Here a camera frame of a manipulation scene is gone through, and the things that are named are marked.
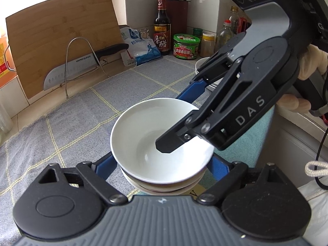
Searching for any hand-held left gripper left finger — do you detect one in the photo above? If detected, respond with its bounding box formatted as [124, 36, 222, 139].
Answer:
[38, 153, 129, 206]

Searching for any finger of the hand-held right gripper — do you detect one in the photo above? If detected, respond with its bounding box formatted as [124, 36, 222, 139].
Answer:
[176, 32, 248, 102]
[156, 56, 278, 155]

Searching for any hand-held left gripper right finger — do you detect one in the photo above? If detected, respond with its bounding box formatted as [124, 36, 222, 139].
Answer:
[196, 154, 283, 206]

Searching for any white bowl with pink flower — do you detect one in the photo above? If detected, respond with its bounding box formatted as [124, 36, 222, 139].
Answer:
[120, 168, 207, 189]
[110, 98, 214, 185]
[128, 182, 199, 196]

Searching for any white plate with fruit print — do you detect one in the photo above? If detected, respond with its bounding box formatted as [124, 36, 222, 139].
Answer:
[195, 56, 223, 88]

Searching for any person's right hand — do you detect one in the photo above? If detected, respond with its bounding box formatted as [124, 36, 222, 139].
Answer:
[276, 45, 328, 113]

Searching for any clear oil bottle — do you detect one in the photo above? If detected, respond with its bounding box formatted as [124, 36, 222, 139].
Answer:
[228, 6, 241, 35]

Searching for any green-lidded sauce jar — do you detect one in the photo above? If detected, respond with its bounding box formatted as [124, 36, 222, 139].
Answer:
[173, 33, 201, 60]

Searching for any yellow-lidded spice jar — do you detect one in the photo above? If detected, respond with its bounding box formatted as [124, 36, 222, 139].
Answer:
[200, 33, 215, 57]

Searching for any red-capped glass bottle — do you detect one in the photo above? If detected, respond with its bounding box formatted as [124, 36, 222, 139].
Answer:
[215, 19, 234, 54]

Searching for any grey checked dish mat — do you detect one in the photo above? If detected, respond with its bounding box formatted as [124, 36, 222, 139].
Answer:
[0, 56, 277, 205]

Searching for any blue and white salt bag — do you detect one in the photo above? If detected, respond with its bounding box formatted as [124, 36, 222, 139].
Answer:
[119, 25, 162, 67]

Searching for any dark vinegar bottle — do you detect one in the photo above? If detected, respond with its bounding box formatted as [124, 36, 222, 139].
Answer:
[153, 0, 171, 55]

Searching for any brown knife block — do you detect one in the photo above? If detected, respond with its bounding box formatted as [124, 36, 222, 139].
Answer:
[166, 0, 189, 44]

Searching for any white cloth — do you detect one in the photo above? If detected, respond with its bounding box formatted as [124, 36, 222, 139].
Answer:
[297, 179, 328, 239]

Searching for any yellow cooking wine bottle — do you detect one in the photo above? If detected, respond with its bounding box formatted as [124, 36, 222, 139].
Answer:
[0, 29, 18, 93]

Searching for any bamboo cutting board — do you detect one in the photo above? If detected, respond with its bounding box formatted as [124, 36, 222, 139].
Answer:
[6, 0, 123, 100]

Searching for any white braided cord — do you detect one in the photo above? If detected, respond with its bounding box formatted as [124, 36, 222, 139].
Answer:
[304, 160, 328, 178]

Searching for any black cable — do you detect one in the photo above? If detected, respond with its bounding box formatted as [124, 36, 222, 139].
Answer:
[315, 123, 328, 195]

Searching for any black-handled kitchen knife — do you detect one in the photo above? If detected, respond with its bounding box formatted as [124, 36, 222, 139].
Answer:
[43, 43, 129, 91]

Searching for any steel wire rack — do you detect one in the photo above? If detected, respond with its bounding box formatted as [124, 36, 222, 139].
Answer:
[59, 37, 110, 98]

